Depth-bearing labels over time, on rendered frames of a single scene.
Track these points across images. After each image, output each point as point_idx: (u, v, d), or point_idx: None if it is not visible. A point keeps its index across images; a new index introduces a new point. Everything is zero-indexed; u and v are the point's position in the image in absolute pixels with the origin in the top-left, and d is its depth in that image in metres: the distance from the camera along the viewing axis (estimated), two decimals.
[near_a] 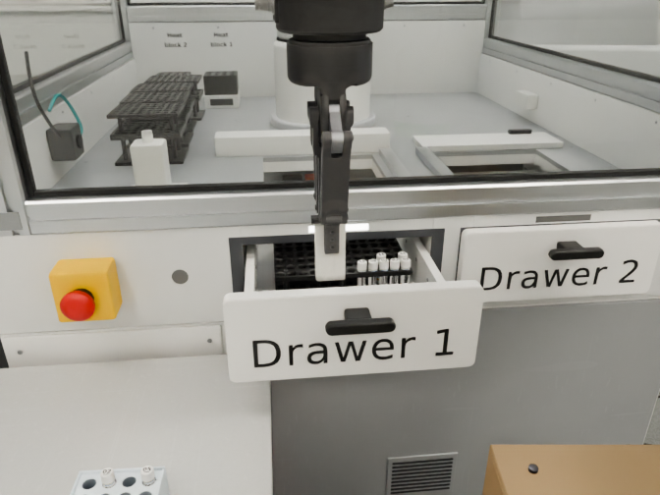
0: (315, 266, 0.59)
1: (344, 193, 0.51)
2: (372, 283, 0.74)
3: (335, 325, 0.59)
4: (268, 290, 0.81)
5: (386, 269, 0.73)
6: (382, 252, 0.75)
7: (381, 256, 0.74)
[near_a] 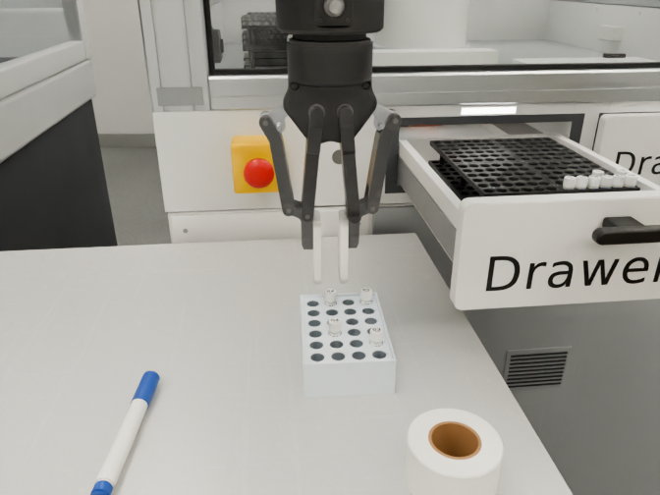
0: (319, 273, 0.57)
1: None
2: None
3: (609, 232, 0.49)
4: None
5: (610, 187, 0.62)
6: (598, 169, 0.64)
7: (600, 173, 0.64)
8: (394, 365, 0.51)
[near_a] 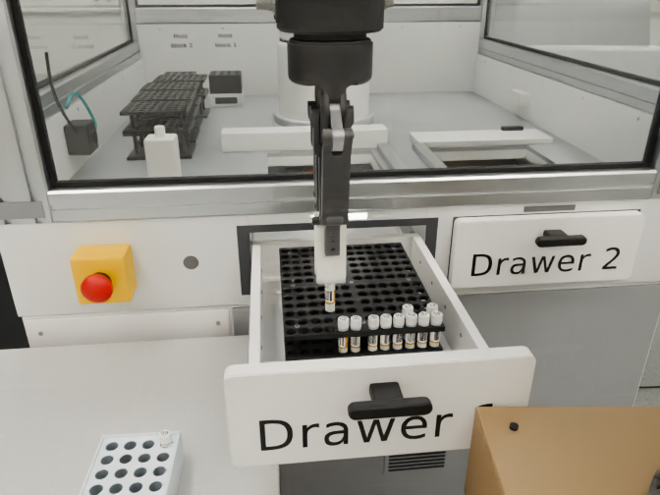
0: (314, 264, 0.59)
1: (345, 193, 0.51)
2: (398, 341, 0.63)
3: (359, 409, 0.49)
4: (275, 342, 0.71)
5: (414, 325, 0.62)
6: (409, 303, 0.65)
7: (408, 309, 0.64)
8: None
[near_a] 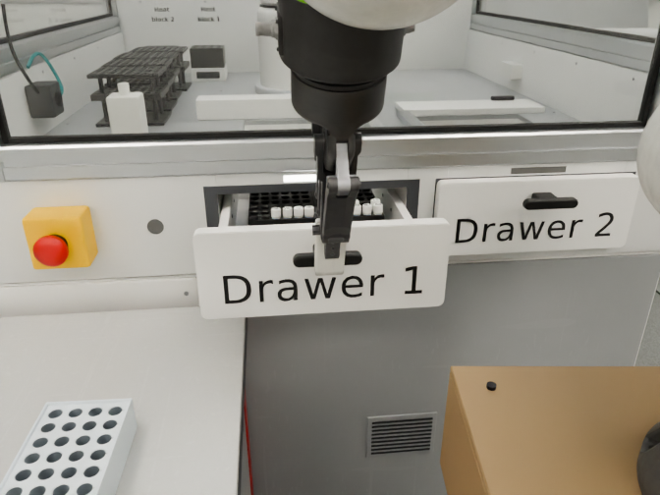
0: (314, 261, 0.60)
1: (347, 223, 0.50)
2: None
3: (302, 257, 0.60)
4: None
5: (358, 214, 0.74)
6: (356, 198, 0.76)
7: None
8: None
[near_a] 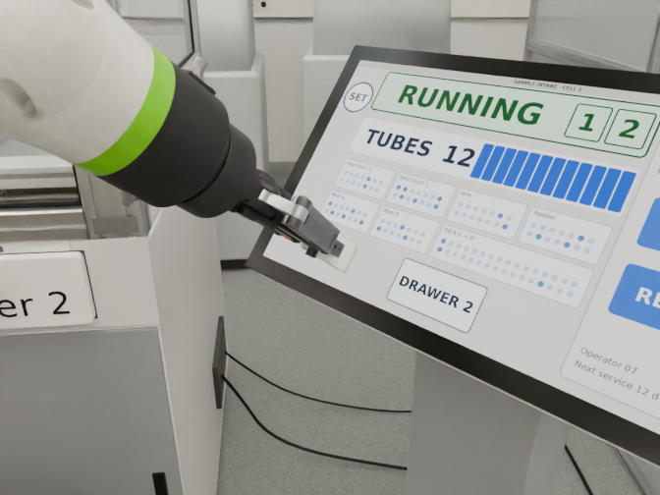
0: (348, 242, 0.60)
1: None
2: None
3: None
4: None
5: None
6: None
7: None
8: None
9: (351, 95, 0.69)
